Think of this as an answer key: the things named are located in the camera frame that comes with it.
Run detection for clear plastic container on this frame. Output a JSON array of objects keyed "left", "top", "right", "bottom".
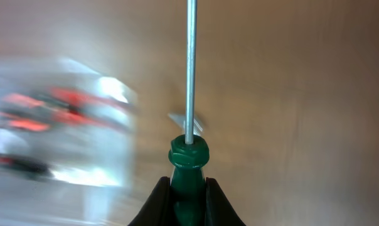
[{"left": 0, "top": 57, "right": 137, "bottom": 225}]

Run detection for orange black needle-nose pliers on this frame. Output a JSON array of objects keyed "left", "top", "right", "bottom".
[{"left": 0, "top": 92, "right": 54, "bottom": 132}]

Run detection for black red handled screwdriver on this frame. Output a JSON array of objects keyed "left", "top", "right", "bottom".
[{"left": 0, "top": 155, "right": 51, "bottom": 179}]

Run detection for red handled cutters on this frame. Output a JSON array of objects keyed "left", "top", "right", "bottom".
[{"left": 49, "top": 87, "right": 135, "bottom": 131}]

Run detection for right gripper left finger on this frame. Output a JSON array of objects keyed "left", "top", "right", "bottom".
[{"left": 128, "top": 176, "right": 176, "bottom": 226}]

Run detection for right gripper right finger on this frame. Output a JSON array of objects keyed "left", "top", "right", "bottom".
[{"left": 205, "top": 178, "right": 245, "bottom": 226}]

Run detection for green handled screwdriver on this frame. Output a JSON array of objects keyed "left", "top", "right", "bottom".
[{"left": 168, "top": 0, "right": 209, "bottom": 225}]

